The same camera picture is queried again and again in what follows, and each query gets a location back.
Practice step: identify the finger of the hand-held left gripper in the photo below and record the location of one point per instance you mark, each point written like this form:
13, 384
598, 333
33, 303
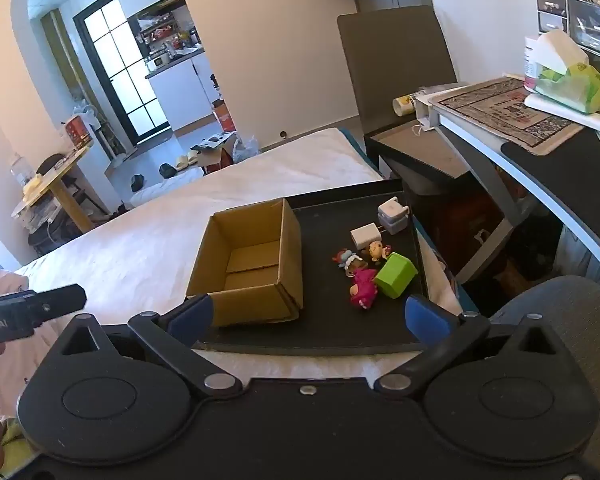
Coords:
60, 300

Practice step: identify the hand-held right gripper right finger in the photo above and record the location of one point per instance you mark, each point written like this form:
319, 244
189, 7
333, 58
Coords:
425, 319

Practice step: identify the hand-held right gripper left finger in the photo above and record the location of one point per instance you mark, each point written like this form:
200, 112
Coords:
195, 312

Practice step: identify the green cube box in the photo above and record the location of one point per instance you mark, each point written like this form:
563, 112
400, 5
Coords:
395, 275

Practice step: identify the pink toy figure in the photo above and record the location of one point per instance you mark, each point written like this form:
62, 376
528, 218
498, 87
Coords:
364, 287

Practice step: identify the blue red-hat toy figure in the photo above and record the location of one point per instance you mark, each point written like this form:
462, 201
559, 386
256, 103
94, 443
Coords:
349, 260

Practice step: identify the black tray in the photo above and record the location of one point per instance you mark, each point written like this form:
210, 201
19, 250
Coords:
325, 310

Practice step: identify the white charger block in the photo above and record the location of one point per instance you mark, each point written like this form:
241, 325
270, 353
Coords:
364, 238

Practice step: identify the white lavender plug adapter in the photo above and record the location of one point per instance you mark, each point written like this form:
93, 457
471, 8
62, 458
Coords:
391, 216

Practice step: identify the small yellow toy figure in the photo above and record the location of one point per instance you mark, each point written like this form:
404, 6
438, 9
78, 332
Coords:
377, 251

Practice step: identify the white bed blanket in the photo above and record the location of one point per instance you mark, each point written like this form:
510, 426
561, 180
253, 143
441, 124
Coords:
145, 240

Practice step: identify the wooden table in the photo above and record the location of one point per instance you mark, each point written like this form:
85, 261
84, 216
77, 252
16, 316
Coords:
65, 180

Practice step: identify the yellow green cloth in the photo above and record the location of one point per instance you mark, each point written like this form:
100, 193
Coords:
15, 445

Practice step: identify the white pillow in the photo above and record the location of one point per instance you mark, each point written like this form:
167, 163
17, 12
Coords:
170, 187

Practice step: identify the black slipper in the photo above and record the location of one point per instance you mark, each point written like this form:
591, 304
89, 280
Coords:
138, 182
168, 171

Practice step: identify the beige slippers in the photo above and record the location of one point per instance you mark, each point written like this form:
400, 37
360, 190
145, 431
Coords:
185, 161

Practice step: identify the cardboard box with flaps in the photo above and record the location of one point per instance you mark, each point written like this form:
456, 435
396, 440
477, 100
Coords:
215, 157

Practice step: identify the black side table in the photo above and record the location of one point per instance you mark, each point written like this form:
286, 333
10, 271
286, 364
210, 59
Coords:
420, 150

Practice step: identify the red box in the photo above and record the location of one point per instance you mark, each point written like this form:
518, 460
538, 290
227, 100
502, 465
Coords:
77, 130

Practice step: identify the clear plastic bag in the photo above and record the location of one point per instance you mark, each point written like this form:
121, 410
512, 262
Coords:
245, 149

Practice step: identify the white desk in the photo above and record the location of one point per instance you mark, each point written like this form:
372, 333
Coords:
472, 132

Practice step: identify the red carton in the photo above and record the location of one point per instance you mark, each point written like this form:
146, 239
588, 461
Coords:
225, 116

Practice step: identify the stack of paper cups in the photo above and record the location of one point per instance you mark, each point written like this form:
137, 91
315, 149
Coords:
405, 105

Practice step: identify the patterned printed mat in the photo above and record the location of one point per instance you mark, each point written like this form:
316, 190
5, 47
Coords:
500, 110

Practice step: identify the white kitchen counter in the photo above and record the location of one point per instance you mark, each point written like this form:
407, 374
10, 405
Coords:
180, 90

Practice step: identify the black framed glass door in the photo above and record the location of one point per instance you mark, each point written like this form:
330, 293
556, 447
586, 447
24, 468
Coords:
82, 50

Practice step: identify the brown upright board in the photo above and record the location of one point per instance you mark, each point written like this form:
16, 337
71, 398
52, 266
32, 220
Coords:
395, 55

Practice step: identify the white can pink label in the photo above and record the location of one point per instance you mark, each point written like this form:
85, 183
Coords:
530, 67

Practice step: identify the green tissue pack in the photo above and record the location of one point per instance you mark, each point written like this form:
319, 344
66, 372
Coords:
575, 85

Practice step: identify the drawer organiser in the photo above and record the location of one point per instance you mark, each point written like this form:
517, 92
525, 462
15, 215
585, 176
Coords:
552, 12

